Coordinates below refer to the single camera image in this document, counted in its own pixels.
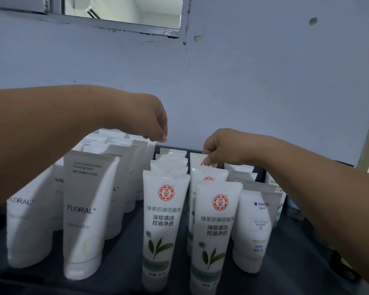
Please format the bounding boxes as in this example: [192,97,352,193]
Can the person's left hand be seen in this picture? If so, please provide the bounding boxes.
[116,90,169,143]

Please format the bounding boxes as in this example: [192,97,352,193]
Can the person's right hand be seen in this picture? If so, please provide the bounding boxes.
[202,128,278,168]

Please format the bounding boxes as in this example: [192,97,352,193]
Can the green tea cleanser tube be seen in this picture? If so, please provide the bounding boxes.
[189,152,219,169]

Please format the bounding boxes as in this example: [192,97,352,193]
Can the seaweed print white tube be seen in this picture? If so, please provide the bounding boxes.
[264,172,287,226]

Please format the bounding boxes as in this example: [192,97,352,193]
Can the row of green-leaf tubes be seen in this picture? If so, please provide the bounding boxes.
[141,147,244,295]

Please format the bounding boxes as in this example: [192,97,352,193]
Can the rows of plain white tubes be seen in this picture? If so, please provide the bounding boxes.
[7,129,157,281]

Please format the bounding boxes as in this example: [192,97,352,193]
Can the dark grey shelf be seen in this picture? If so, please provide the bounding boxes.
[0,144,369,295]

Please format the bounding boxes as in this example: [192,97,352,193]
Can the person's left forearm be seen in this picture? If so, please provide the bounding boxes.
[0,85,127,212]

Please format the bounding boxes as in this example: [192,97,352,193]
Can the person's right forearm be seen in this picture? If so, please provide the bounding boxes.
[261,139,369,292]

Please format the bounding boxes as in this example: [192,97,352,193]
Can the white air conditioner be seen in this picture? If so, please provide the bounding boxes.
[75,0,102,19]

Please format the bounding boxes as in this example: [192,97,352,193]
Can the grey framed window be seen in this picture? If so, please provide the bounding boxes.
[0,0,191,39]

